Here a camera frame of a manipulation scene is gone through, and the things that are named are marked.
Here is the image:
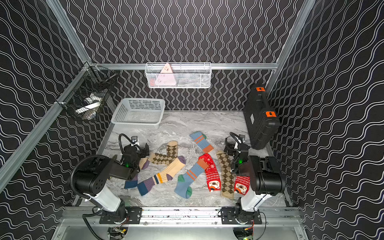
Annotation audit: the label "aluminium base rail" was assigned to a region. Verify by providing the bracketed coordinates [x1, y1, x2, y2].
[64, 205, 301, 226]

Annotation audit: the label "beige argyle sock left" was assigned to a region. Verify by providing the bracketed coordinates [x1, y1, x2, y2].
[148, 141, 179, 165]

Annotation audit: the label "beige argyle sock right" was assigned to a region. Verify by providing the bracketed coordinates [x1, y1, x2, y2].
[216, 150, 235, 199]

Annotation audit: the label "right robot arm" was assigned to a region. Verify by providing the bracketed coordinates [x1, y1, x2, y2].
[221, 144, 285, 225]

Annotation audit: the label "white wire wall basket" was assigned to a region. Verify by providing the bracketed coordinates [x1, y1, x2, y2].
[145, 62, 212, 89]

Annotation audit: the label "white plastic basket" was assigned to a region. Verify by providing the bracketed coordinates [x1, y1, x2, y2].
[112, 98, 165, 130]

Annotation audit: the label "blue sock green toe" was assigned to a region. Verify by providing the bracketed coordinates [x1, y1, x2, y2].
[174, 158, 209, 199]

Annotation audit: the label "white items in black basket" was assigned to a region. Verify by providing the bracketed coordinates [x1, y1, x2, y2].
[75, 93, 103, 120]

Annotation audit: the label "blue orange striped sock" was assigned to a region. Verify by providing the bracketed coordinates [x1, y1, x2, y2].
[190, 132, 214, 154]

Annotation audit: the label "black wire wall basket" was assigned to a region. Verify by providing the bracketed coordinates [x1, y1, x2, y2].
[58, 63, 118, 122]

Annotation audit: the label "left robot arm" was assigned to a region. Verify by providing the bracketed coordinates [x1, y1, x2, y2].
[69, 144, 149, 225]

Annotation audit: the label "black tool case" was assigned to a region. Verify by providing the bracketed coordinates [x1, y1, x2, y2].
[243, 86, 280, 150]

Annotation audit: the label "pink triangular item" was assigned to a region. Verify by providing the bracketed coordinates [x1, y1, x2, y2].
[155, 63, 176, 87]

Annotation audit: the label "red christmas sock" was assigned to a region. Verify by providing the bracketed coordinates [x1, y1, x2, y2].
[200, 154, 222, 192]
[235, 176, 250, 196]

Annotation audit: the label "beige argyle sock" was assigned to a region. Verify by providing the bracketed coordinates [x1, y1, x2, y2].
[148, 141, 179, 165]
[216, 150, 235, 199]

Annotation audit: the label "cream purple striped sock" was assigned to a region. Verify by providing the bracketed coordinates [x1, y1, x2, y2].
[137, 156, 186, 196]

